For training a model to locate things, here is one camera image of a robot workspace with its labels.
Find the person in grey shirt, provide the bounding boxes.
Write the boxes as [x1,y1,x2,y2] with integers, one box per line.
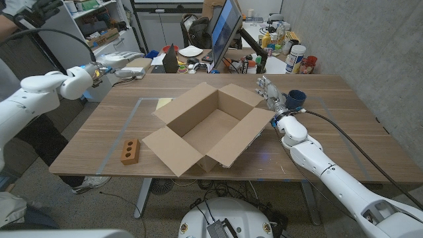
[0,59,87,189]

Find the black backpack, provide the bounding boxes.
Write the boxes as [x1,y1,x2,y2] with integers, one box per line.
[180,13,212,50]

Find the black round fan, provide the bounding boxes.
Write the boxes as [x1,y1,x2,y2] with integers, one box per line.
[150,178,174,196]

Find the small tan cardboard box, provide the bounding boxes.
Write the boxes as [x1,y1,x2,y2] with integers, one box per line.
[127,58,153,72]

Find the white power box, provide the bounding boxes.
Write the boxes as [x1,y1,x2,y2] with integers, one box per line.
[124,67,146,80]

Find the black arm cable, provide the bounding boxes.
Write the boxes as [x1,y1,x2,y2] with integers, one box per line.
[299,108,423,211]
[0,28,97,63]

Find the brown brick block with holes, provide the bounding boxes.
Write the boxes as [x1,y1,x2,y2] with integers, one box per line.
[120,138,141,166]

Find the white wipes canister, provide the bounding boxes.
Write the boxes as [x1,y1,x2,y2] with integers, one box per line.
[285,44,307,75]

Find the person's bare forearm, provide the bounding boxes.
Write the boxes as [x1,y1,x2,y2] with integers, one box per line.
[0,15,19,42]

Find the cardboard box with printed label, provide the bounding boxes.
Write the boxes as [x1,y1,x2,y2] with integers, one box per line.
[86,27,120,51]

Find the black teleoperation glove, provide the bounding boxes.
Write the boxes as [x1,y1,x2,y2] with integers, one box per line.
[0,0,63,29]

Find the white robot torso edge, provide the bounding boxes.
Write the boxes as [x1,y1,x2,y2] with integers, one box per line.
[0,229,135,238]

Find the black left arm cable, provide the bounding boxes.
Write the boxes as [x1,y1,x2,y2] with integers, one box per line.
[0,28,97,63]

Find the light grey fabric bundle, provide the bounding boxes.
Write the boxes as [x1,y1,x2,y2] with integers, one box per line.
[0,191,27,229]

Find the open cardboard box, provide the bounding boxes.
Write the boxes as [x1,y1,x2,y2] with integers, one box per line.
[141,81,277,178]

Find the white sneaker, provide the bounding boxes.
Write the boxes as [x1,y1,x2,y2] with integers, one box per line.
[71,176,112,195]

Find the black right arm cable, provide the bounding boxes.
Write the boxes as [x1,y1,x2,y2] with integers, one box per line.
[299,108,423,211]

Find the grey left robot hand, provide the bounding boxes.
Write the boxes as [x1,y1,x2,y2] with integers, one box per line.
[93,51,145,87]

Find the black floor cable bundle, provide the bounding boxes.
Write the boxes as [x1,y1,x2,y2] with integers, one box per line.
[191,180,255,208]

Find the white shelf cabinet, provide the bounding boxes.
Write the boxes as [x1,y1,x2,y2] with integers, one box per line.
[38,0,143,102]

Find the grey table leg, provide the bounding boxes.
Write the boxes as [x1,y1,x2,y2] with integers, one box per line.
[300,180,322,226]
[134,178,153,219]

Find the yellow sponge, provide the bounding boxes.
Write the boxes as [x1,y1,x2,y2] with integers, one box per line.
[155,97,174,112]

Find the white plate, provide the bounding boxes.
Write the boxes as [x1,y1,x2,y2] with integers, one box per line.
[178,45,204,58]

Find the white game controller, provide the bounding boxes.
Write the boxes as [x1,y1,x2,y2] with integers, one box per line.
[187,61,210,74]

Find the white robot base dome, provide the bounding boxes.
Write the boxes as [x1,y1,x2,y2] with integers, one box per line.
[178,197,274,238]

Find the computer monitor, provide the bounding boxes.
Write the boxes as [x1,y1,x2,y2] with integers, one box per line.
[210,0,244,70]

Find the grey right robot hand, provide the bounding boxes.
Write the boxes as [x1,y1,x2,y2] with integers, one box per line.
[255,75,288,113]

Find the dark blue cup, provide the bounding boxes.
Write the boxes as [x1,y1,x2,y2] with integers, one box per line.
[284,89,307,110]

